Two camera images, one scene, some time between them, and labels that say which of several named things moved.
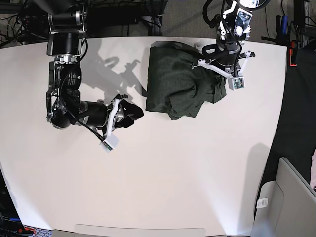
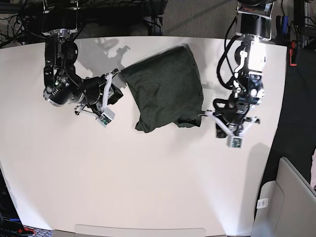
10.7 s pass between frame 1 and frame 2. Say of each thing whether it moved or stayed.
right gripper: moved
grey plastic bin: stayed
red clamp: stayed
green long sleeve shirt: moved
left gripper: moved
